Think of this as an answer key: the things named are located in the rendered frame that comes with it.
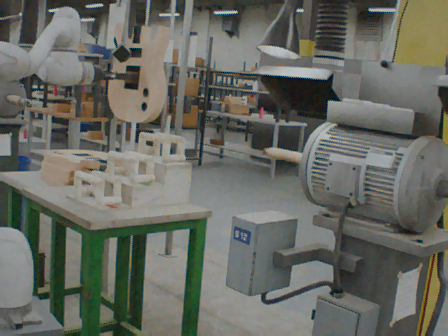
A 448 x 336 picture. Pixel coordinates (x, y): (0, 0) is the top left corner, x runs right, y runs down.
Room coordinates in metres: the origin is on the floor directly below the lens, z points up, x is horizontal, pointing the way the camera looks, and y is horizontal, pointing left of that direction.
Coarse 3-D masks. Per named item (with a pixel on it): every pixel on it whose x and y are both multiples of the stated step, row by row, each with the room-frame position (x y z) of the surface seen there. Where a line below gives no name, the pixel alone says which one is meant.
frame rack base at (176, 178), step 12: (144, 168) 2.50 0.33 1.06; (156, 168) 2.44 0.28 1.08; (168, 168) 2.41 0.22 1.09; (180, 168) 2.46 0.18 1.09; (156, 180) 2.44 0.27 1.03; (168, 180) 2.42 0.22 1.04; (180, 180) 2.46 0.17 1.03; (168, 192) 2.42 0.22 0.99; (180, 192) 2.47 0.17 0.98; (168, 204) 2.42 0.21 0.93
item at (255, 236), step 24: (240, 216) 1.51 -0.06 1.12; (264, 216) 1.54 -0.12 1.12; (288, 216) 1.56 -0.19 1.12; (240, 240) 1.49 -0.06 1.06; (264, 240) 1.47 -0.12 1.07; (288, 240) 1.54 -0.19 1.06; (240, 264) 1.48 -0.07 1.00; (264, 264) 1.48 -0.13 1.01; (240, 288) 1.48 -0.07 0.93; (264, 288) 1.49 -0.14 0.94; (312, 288) 1.50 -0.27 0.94
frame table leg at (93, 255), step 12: (84, 240) 2.06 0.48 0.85; (96, 240) 2.04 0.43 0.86; (84, 252) 2.06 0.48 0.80; (96, 252) 2.05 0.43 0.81; (84, 264) 2.06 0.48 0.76; (96, 264) 2.05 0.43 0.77; (84, 276) 2.06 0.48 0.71; (96, 276) 2.05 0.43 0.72; (84, 288) 2.06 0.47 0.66; (96, 288) 2.05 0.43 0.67; (84, 300) 2.05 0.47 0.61; (96, 300) 2.05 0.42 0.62; (84, 312) 2.05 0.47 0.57; (96, 312) 2.05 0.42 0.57; (84, 324) 2.05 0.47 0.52; (96, 324) 2.05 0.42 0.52
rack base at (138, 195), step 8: (120, 176) 2.49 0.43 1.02; (128, 176) 2.51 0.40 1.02; (112, 184) 2.39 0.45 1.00; (128, 184) 2.32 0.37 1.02; (136, 184) 2.34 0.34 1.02; (152, 184) 2.37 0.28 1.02; (160, 184) 2.39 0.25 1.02; (104, 192) 2.43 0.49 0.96; (112, 192) 2.38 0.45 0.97; (128, 192) 2.31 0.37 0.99; (136, 192) 2.30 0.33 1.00; (144, 192) 2.33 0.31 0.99; (152, 192) 2.36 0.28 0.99; (160, 192) 2.39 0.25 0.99; (128, 200) 2.30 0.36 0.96; (136, 200) 2.30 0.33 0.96; (144, 200) 2.33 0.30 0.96; (152, 200) 2.36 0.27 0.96; (160, 200) 2.39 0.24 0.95
